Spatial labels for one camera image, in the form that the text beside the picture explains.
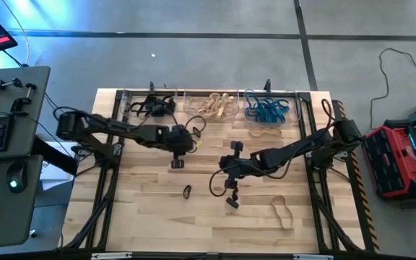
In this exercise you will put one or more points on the white paper sheet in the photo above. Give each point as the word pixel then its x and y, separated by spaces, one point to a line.
pixel 54 169

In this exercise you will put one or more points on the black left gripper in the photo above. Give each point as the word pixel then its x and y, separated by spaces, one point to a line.
pixel 181 141

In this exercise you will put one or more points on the clear plastic basket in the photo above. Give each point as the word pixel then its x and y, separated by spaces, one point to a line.
pixel 193 92
pixel 125 108
pixel 296 115

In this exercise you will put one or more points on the grey desk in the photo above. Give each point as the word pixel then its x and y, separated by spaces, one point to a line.
pixel 20 90

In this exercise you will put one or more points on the silver table bracket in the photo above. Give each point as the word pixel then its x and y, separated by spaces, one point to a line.
pixel 110 256
pixel 312 257

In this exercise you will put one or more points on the black computer mouse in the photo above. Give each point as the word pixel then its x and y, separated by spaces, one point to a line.
pixel 16 177

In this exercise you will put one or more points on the yellow black hazard tape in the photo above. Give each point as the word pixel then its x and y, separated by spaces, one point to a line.
pixel 365 202

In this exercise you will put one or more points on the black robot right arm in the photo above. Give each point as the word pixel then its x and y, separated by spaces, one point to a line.
pixel 302 144

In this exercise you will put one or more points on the yellow gripper tag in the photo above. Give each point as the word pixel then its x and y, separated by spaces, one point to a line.
pixel 198 143

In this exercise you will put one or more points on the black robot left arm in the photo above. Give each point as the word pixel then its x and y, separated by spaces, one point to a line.
pixel 121 130

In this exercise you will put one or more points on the beige rubber band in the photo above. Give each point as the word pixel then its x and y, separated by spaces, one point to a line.
pixel 222 106
pixel 283 228
pixel 190 106
pixel 229 98
pixel 255 134

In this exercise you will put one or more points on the blue rubber band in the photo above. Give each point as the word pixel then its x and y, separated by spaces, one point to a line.
pixel 265 103
pixel 251 108
pixel 278 113

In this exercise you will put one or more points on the red black power station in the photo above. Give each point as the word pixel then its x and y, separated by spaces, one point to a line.
pixel 392 162

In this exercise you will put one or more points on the black desk clamp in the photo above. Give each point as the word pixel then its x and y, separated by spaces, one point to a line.
pixel 22 104

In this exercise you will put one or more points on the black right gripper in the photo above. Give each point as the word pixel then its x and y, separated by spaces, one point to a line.
pixel 240 166

